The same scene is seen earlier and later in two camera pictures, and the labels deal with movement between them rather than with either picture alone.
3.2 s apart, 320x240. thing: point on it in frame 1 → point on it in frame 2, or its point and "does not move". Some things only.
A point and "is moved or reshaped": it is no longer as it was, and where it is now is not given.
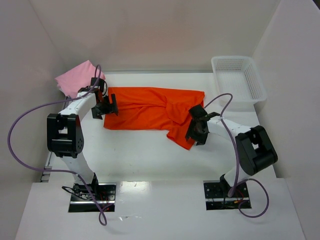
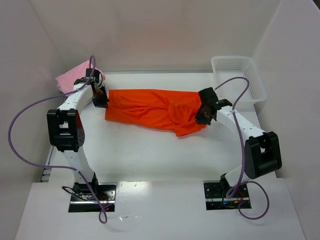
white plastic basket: (240, 77) does not move
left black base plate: (81, 200) does not move
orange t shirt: (154, 109) is moved or reshaped
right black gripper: (194, 126) → (204, 115)
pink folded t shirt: (77, 77) does not move
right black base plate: (217, 197) does not move
